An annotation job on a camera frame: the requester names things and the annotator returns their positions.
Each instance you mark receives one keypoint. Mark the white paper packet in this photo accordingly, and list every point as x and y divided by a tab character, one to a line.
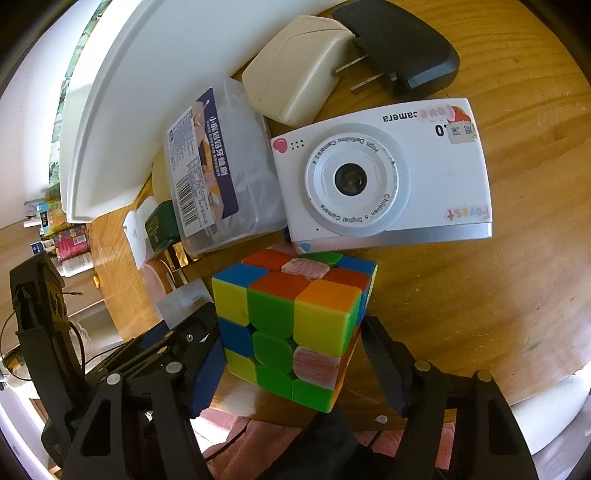
184	304

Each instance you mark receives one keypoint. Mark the small white plastic clip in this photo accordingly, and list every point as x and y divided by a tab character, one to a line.
136	235

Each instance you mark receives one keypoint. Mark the small dark green box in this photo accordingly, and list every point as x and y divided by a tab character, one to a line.
159	226

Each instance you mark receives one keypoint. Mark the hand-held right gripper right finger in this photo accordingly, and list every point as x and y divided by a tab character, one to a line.
383	364

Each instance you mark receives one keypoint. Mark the multicolour puzzle cube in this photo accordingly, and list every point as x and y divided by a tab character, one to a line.
277	300

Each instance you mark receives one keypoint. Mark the pink cloth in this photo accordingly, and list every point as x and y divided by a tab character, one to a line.
268	443

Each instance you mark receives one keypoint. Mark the gold foil item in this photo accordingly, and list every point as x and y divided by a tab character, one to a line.
174	256

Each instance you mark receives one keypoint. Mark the small blue white box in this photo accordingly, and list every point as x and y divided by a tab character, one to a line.
39	248

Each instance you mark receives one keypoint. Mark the dark cloth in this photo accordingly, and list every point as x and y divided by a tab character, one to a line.
330	447

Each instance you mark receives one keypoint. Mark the cream plastic box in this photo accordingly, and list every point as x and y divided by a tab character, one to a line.
286	69

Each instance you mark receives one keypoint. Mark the white storage bin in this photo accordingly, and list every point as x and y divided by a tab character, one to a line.
138	92

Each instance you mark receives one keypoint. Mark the white plastic bottle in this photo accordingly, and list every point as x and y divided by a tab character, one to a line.
76	266

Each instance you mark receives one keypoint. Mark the pink patterned packet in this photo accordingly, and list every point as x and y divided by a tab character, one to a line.
71	244

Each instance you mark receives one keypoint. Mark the beige round pouch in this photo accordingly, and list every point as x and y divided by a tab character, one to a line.
159	180

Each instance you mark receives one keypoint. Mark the black plug charger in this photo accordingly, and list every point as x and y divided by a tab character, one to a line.
406	41

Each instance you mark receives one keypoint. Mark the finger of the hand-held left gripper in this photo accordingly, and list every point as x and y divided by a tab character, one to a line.
180	337

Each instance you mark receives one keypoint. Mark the clear plastic box blue label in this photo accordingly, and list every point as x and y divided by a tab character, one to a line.
249	152

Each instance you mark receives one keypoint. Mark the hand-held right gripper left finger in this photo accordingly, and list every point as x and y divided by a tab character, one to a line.
205	376

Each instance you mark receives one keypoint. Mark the white toy digital camera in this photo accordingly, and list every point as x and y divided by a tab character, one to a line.
415	184

